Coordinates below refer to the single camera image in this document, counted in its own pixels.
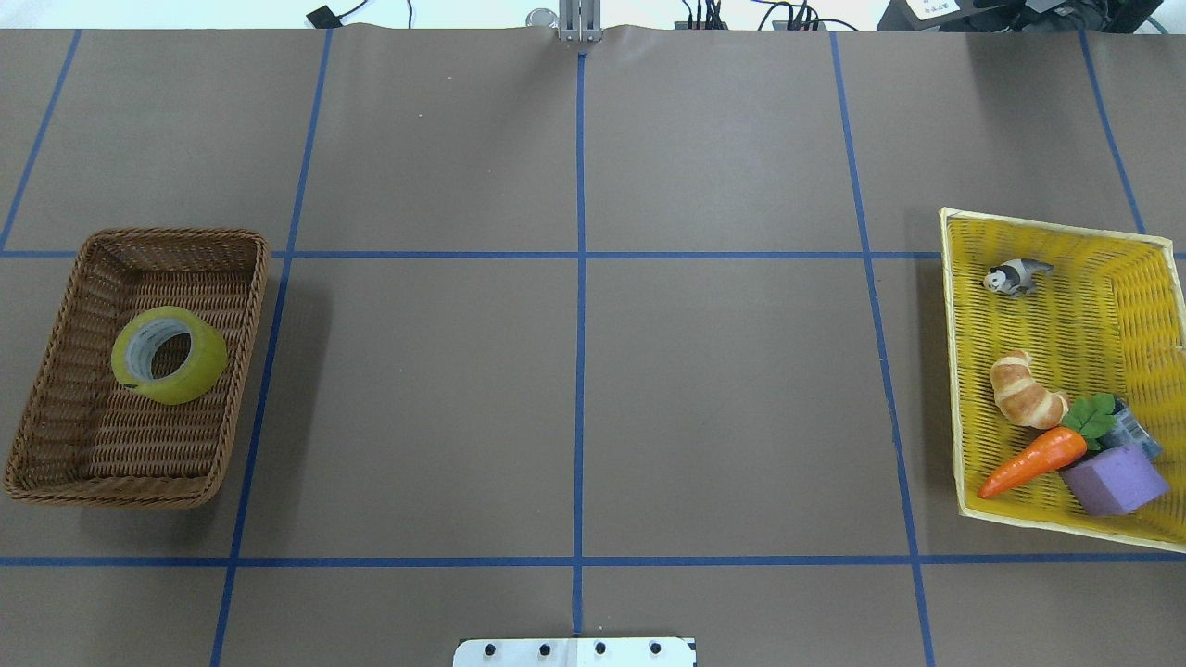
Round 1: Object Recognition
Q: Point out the black usb hub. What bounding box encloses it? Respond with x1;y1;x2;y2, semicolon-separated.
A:
672;1;825;32

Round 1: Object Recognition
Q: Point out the yellow clear tape roll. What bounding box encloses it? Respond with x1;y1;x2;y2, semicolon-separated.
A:
110;307;228;405

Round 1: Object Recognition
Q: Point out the yellow plastic mesh basket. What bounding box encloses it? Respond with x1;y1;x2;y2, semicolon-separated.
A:
940;208;1185;552

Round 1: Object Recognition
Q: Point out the orange toy carrot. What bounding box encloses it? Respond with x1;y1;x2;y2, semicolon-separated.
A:
978;393;1117;498

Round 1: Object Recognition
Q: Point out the brown wicker basket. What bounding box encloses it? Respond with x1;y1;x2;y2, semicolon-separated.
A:
4;228;270;510

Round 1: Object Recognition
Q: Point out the toy croissant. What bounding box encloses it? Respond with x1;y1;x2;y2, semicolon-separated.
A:
990;349;1071;430

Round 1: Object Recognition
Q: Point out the aluminium frame post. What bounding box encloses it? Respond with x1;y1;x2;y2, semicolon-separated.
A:
557;0;604;43

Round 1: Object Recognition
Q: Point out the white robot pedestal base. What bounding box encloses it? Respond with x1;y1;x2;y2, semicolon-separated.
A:
452;636;699;666

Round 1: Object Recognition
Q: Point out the purple foam block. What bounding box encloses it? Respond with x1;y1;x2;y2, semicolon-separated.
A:
1059;445;1171;517

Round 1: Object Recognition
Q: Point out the small black device box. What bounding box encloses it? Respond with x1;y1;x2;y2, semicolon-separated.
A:
306;6;342;30

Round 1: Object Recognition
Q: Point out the panda figurine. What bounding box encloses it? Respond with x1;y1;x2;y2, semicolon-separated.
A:
982;258;1054;298

